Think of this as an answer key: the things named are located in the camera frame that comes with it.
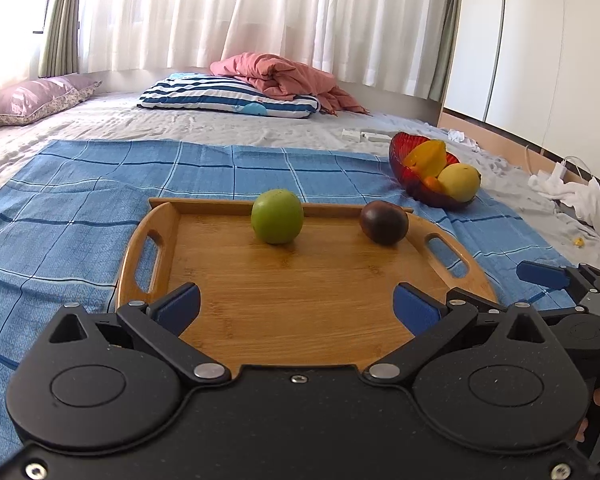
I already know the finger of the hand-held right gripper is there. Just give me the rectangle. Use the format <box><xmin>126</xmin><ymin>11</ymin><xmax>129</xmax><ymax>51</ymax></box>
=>
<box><xmin>516</xmin><ymin>260</ymin><xmax>600</xmax><ymax>311</ymax></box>
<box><xmin>540</xmin><ymin>307</ymin><xmax>583</xmax><ymax>328</ymax></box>

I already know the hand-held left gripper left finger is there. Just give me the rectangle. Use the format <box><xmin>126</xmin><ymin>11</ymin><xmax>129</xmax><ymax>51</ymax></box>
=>
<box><xmin>47</xmin><ymin>282</ymin><xmax>232</xmax><ymax>385</ymax></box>

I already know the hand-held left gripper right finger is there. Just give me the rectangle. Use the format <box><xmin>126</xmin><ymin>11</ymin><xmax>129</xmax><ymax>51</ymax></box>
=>
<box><xmin>362</xmin><ymin>282</ymin><xmax>551</xmax><ymax>385</ymax></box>

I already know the wooden tray with handles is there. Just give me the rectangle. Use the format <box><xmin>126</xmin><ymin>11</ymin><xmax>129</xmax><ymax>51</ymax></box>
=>
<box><xmin>116</xmin><ymin>197</ymin><xmax>498</xmax><ymax>380</ymax></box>

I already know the white clothing pile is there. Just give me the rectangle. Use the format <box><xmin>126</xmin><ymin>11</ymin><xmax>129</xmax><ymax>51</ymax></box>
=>
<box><xmin>527</xmin><ymin>170</ymin><xmax>600</xmax><ymax>241</ymax></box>

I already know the dark purple passion fruit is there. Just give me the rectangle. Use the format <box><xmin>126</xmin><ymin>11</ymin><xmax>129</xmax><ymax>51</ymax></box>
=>
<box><xmin>359</xmin><ymin>200</ymin><xmax>410</xmax><ymax>247</ymax></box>

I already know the red glass bowl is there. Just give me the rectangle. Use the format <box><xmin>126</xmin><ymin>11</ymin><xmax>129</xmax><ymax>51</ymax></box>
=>
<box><xmin>388</xmin><ymin>131</ymin><xmax>478</xmax><ymax>211</ymax></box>

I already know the yellow mango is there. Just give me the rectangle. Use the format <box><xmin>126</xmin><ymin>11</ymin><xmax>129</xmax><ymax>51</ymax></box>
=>
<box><xmin>437</xmin><ymin>162</ymin><xmax>482</xmax><ymax>202</ymax></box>

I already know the green apple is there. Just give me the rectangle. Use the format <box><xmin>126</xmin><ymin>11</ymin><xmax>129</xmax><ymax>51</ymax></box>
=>
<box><xmin>251</xmin><ymin>189</ymin><xmax>305</xmax><ymax>246</ymax></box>

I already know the blue checked cloth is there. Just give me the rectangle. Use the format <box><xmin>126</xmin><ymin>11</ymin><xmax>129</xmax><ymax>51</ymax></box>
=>
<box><xmin>0</xmin><ymin>139</ymin><xmax>568</xmax><ymax>461</ymax></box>

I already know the yellow starfruit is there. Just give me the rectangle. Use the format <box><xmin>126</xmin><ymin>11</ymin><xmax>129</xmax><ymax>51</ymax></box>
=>
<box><xmin>404</xmin><ymin>140</ymin><xmax>461</xmax><ymax>177</ymax></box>

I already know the small white cloth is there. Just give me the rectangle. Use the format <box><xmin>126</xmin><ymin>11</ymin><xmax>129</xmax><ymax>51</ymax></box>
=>
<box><xmin>446</xmin><ymin>129</ymin><xmax>481</xmax><ymax>151</ymax></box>

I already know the grey bed sheet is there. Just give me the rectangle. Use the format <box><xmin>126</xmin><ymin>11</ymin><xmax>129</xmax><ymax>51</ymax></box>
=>
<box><xmin>0</xmin><ymin>91</ymin><xmax>600</xmax><ymax>281</ymax></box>

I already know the blue white striped pillow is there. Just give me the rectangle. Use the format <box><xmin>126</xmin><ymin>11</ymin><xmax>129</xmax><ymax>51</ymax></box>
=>
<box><xmin>136</xmin><ymin>72</ymin><xmax>322</xmax><ymax>120</ymax></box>

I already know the white wardrobe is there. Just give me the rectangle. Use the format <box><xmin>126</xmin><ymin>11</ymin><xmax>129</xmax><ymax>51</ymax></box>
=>
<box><xmin>442</xmin><ymin>0</ymin><xmax>600</xmax><ymax>186</ymax></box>

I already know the pink blanket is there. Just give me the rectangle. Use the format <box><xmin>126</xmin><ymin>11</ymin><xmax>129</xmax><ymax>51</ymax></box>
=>
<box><xmin>210</xmin><ymin>52</ymin><xmax>371</xmax><ymax>116</ymax></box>

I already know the purple floral pillow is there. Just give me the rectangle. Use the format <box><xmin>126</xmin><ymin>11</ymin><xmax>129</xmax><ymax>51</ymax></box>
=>
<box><xmin>0</xmin><ymin>74</ymin><xmax>103</xmax><ymax>132</ymax></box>

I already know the green curtain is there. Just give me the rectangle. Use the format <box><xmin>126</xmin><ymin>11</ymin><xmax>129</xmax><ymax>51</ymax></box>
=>
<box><xmin>427</xmin><ymin>0</ymin><xmax>466</xmax><ymax>106</ymax></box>
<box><xmin>37</xmin><ymin>0</ymin><xmax>83</xmax><ymax>78</ymax></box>

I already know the white sheer curtain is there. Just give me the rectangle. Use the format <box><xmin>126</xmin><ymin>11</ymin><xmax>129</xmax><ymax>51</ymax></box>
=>
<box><xmin>77</xmin><ymin>0</ymin><xmax>456</xmax><ymax>93</ymax></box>
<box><xmin>0</xmin><ymin>0</ymin><xmax>63</xmax><ymax>96</ymax></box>

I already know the white charger with cable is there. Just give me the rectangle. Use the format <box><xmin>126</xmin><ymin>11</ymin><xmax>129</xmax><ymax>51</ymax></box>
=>
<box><xmin>555</xmin><ymin>156</ymin><xmax>597</xmax><ymax>183</ymax></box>

